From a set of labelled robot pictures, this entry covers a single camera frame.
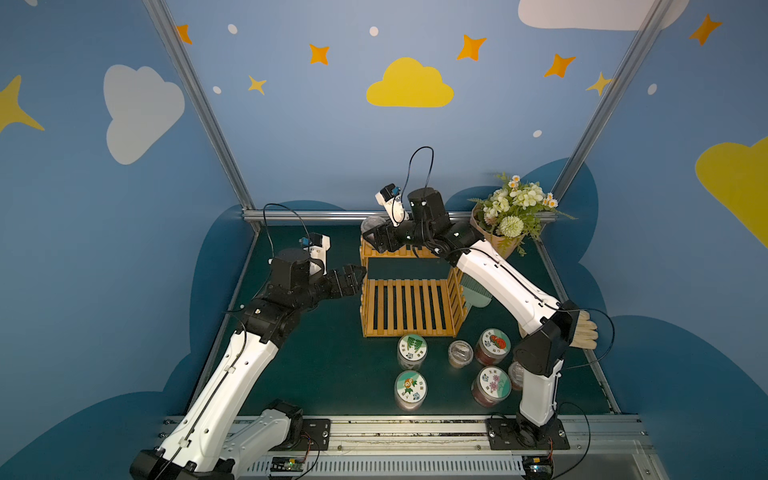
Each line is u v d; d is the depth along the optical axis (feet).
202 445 1.24
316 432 2.45
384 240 2.21
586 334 3.03
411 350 2.64
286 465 2.35
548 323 1.55
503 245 3.13
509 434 2.43
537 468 2.39
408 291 3.32
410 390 2.42
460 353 2.71
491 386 2.46
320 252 2.06
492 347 2.64
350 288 2.02
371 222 2.51
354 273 2.05
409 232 2.12
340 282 1.99
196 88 2.64
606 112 2.83
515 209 2.90
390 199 2.12
